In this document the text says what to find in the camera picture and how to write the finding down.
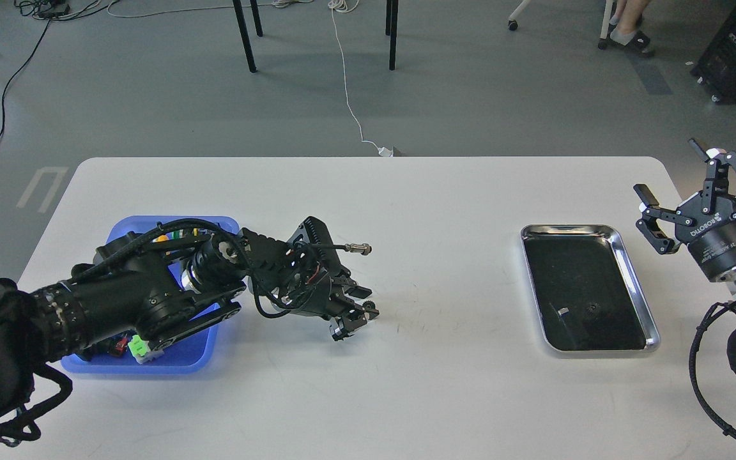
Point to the black Robotiq gripper body right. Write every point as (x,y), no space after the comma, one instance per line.
(711,240)

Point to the left-side image-right right gripper black finger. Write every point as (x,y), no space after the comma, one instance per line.
(651,212)

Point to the right-side image-right right gripper black finger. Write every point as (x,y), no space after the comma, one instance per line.
(720,179)

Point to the black Robotiq gripper body left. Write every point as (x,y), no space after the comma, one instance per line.
(316,290)

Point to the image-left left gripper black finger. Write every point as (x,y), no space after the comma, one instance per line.
(353,289)
(345,325)

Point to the black robot arm image left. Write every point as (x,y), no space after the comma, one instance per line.
(451,368)

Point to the green white small part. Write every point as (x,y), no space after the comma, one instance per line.
(141,351)

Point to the metal tray with black mat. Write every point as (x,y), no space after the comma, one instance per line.
(586,268)

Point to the blue plastic tray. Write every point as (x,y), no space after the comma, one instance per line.
(186,356)

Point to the person legs with sandals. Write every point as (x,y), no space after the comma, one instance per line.
(624,28)

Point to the black table legs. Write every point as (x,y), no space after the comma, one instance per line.
(336,8)

